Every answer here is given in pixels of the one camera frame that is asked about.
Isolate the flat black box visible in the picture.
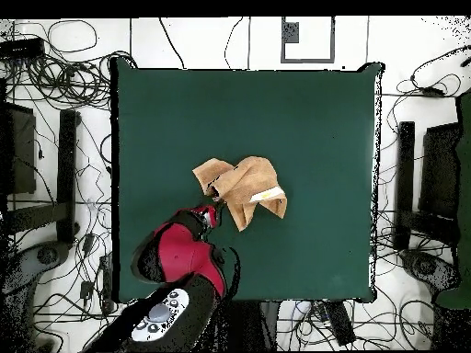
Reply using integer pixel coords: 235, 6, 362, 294
0, 37, 46, 60

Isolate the grey office chair base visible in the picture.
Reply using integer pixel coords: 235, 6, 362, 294
0, 240, 72, 352
399, 248, 462, 292

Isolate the dark green table cloth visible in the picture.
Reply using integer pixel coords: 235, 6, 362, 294
109, 56, 385, 304

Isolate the grey square floor frame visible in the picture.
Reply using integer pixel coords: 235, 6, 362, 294
280, 16, 336, 64

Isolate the black upright stand bar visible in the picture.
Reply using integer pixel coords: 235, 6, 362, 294
392, 120, 417, 252
55, 108, 81, 245

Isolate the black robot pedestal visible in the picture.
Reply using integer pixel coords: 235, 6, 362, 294
216, 300, 278, 352

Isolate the tan terry towel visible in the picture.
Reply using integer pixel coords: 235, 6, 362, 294
191, 155, 288, 233

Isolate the long black floor cable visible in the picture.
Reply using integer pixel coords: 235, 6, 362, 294
224, 16, 245, 71
158, 17, 186, 71

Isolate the tangled black cable bundle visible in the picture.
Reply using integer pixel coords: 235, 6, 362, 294
3, 49, 138, 111

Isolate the black power strip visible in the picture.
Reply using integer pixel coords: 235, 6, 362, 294
98, 253, 116, 314
322, 300, 357, 347

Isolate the large black case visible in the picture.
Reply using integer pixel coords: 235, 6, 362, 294
0, 100, 37, 196
418, 122, 464, 222

